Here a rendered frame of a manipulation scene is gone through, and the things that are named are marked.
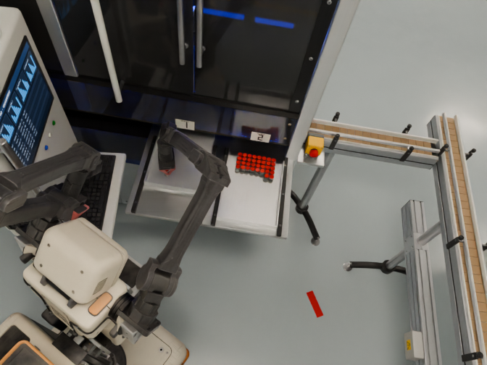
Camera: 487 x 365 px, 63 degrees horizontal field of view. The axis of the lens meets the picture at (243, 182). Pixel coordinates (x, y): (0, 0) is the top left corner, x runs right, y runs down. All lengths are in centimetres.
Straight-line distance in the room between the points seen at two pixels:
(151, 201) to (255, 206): 45
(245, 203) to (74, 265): 85
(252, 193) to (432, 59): 282
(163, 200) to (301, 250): 121
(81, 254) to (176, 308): 141
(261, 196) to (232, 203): 14
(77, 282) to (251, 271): 156
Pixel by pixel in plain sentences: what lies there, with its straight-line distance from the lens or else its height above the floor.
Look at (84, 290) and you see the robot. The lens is 120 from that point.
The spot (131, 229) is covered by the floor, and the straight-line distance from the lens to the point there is 270.
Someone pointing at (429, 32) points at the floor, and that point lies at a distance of 454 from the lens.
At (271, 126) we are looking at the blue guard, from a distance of 173.
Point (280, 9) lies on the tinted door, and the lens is 135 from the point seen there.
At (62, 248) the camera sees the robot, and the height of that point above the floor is 138.
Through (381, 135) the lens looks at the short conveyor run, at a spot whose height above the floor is 93.
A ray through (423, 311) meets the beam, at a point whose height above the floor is 55.
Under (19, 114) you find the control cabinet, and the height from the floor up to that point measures 136.
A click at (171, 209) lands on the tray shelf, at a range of 175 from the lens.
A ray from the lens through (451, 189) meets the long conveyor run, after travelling 210.
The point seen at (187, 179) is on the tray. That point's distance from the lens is 182.
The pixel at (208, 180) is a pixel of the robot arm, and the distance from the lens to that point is 114.
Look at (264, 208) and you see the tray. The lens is 177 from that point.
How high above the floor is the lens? 245
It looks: 60 degrees down
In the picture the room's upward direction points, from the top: 12 degrees clockwise
